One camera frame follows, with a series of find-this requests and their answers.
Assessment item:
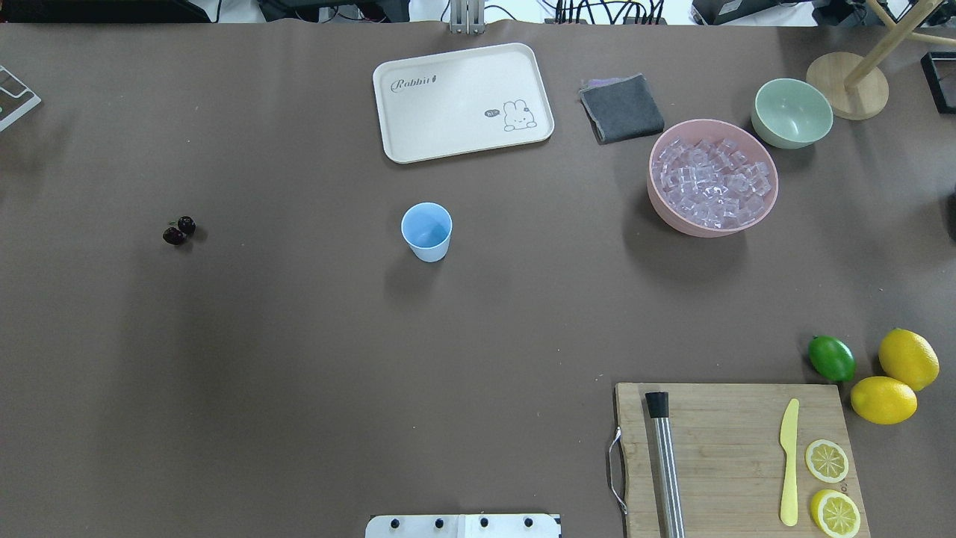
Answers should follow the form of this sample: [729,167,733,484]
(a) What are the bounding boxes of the clear ice cubes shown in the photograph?
[650,137,775,229]

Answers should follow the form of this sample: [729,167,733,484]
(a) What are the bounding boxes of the dark red cherry pair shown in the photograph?
[163,215,197,247]

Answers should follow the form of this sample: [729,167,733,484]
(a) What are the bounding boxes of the light blue plastic cup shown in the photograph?
[400,202,453,263]

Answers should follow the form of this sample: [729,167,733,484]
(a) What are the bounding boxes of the wooden cup tree stand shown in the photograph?
[806,1,954,120]

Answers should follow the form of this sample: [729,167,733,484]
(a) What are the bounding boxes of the cream rabbit serving tray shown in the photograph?
[372,42,554,164]

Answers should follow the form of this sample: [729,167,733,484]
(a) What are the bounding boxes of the folded grey cloth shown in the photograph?
[578,72,665,144]

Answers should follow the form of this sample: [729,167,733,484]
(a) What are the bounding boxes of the steel muddler black tip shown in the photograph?
[645,391,686,538]

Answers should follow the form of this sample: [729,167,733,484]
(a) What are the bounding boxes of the pink bowl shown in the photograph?
[648,119,779,238]

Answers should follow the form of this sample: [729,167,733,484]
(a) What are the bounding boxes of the mint green bowl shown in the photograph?
[751,78,834,149]

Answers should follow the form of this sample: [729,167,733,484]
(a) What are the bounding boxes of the yellow plastic knife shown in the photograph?
[779,398,800,528]

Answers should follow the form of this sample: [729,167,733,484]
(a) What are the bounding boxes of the green lime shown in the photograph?
[808,335,857,383]

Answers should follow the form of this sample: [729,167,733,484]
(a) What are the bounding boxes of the lemon slice upper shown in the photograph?
[804,439,850,483]

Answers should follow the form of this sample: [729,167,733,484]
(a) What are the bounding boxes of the yellow lemon near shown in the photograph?
[850,376,918,425]

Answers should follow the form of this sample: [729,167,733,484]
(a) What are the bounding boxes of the yellow lemon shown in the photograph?
[878,328,941,392]
[850,376,918,425]

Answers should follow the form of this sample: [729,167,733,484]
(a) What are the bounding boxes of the lemon half lower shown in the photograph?
[810,489,863,537]

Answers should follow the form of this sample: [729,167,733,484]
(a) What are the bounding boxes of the yellow lemon far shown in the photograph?
[878,328,941,392]

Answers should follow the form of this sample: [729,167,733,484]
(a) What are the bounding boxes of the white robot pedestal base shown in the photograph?
[364,513,562,537]

